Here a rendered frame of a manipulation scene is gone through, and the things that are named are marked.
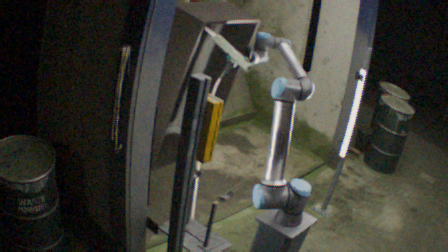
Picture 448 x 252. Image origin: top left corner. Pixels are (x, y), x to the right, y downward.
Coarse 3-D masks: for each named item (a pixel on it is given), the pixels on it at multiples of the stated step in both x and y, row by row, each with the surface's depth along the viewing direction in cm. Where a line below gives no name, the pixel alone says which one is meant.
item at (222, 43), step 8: (208, 32) 280; (216, 40) 276; (224, 40) 275; (224, 48) 273; (232, 48) 273; (232, 56) 271; (240, 56) 269; (232, 64) 276; (240, 64) 269; (248, 64) 267; (224, 72) 279
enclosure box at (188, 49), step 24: (192, 24) 273; (216, 24) 338; (240, 24) 324; (168, 48) 291; (192, 48) 278; (216, 48) 344; (240, 48) 329; (168, 72) 295; (192, 72) 357; (216, 72) 349; (168, 96) 300; (216, 96) 354; (168, 120) 306; (168, 144) 362
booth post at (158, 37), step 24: (144, 0) 195; (168, 0) 200; (144, 24) 198; (168, 24) 209; (120, 72) 217; (144, 72) 212; (120, 96) 220; (144, 96) 220; (120, 120) 224; (144, 120) 227; (120, 144) 228; (144, 144) 234; (120, 168) 234; (144, 168) 241; (120, 192) 240; (144, 192) 249; (120, 216) 249; (144, 216) 257; (120, 240) 259; (144, 240) 267
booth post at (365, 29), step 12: (360, 0) 402; (372, 0) 391; (360, 12) 407; (372, 12) 396; (360, 24) 412; (372, 24) 406; (360, 36) 416; (372, 36) 417; (360, 48) 420; (360, 60) 424; (348, 84) 443; (348, 96) 447; (348, 108) 450; (348, 120) 453; (336, 132) 467; (336, 144) 470; (336, 156) 473; (336, 168) 475
